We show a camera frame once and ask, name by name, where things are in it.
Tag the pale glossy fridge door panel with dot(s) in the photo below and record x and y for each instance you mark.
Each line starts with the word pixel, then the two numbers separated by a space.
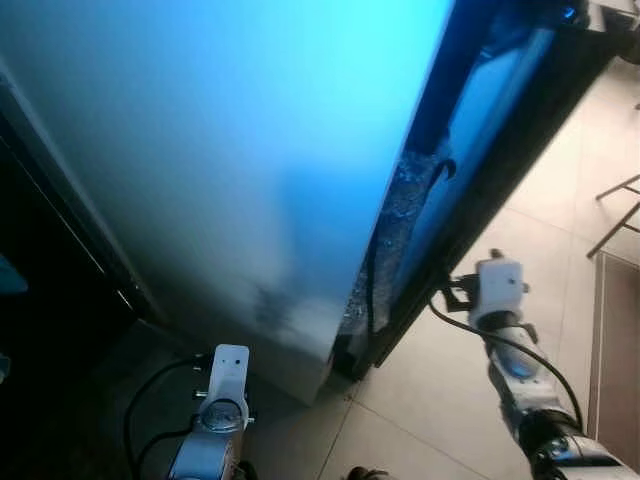
pixel 220 150

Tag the clear bubble wrap sheet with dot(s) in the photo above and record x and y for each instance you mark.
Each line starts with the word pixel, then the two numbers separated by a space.
pixel 400 215

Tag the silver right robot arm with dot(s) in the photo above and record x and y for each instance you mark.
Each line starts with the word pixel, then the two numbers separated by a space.
pixel 520 360

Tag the black glossy fridge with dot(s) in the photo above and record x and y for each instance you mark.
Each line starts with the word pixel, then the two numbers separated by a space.
pixel 445 90

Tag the brown floor mat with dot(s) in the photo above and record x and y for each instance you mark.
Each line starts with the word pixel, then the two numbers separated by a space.
pixel 620 370

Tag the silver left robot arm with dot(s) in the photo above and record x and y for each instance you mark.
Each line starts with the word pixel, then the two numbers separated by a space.
pixel 215 430

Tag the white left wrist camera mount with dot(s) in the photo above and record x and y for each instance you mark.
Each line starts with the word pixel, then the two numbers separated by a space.
pixel 230 368

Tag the black fridge door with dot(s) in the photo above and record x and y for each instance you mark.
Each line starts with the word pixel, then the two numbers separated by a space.
pixel 548 100

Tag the thin metal chair legs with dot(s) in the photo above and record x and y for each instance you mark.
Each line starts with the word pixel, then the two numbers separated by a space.
pixel 620 187

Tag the dark robot foot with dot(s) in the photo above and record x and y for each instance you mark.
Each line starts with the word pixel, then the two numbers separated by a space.
pixel 368 473

